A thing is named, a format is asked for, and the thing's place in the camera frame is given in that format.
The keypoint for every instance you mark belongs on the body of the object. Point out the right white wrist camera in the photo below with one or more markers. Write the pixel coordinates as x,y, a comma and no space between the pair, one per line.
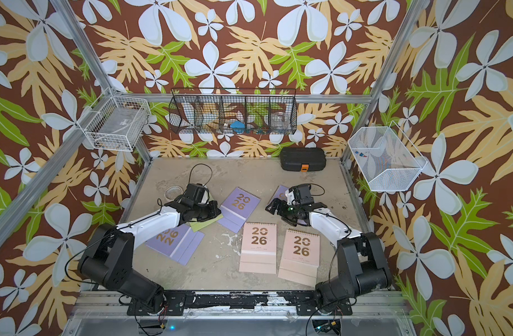
290,195

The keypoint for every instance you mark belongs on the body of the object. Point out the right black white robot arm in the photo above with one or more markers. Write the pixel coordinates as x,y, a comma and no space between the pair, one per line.
361,262

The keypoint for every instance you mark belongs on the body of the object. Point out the green 2026 desk calendar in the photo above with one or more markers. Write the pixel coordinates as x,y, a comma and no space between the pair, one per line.
197,226

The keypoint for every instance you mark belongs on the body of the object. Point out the black wire basket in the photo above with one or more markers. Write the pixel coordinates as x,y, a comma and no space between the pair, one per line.
263,111

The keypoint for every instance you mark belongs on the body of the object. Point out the blue object in basket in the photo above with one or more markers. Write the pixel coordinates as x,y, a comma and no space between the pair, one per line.
238,127

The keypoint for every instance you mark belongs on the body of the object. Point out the black hard case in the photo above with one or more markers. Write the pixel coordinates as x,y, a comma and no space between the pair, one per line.
302,159

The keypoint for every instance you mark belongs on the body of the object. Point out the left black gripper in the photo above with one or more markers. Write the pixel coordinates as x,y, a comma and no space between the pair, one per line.
215,213

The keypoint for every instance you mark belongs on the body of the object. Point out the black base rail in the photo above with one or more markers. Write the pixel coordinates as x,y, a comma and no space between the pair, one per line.
180,303

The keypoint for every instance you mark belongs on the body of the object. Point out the purple 2026 calendar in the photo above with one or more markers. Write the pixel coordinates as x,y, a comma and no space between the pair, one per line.
179,244
237,208
281,193

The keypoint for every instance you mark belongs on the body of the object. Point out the white wire basket left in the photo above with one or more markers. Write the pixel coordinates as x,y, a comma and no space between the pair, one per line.
116,123

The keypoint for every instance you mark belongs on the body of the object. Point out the clear round lid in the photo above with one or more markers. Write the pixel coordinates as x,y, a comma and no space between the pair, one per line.
173,192

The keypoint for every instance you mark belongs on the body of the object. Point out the white mesh basket right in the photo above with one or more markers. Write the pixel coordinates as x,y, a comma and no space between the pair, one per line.
387,158

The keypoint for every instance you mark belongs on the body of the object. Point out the pink 2026 calendar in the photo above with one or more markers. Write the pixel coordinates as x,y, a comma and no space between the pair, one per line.
259,248
300,257

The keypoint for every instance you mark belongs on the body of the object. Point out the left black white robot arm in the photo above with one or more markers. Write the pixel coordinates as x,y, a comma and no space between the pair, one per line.
108,259

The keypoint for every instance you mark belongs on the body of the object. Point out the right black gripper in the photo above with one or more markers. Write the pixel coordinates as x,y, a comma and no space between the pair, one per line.
281,211

